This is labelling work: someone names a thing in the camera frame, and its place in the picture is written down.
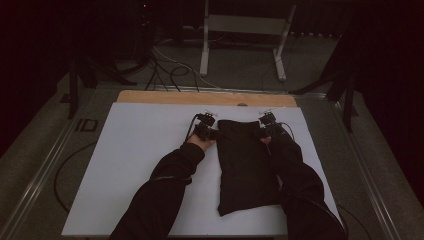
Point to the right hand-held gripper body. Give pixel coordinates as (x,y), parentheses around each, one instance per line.
(269,128)

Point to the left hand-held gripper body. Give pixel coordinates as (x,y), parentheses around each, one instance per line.
(206,130)

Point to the black shorts with blue stripes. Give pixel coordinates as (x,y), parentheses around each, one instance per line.
(246,166)

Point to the person's right hand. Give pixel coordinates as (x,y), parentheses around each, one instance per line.
(266,140)

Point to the person's left hand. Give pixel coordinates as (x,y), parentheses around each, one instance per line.
(200,143)

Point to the white table mat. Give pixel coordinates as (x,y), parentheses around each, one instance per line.
(133,150)

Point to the black slanted stand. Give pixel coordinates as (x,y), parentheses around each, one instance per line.
(348,100)

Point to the dark equipment rack red light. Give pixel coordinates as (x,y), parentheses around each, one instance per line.
(143,30)

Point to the black tripod stand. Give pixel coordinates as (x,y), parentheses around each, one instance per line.
(73,86)

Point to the aluminium floor rail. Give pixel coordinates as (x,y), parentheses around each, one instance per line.
(40,173)
(233,89)
(363,173)

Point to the grey metal stand frame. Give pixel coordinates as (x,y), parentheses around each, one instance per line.
(246,24)

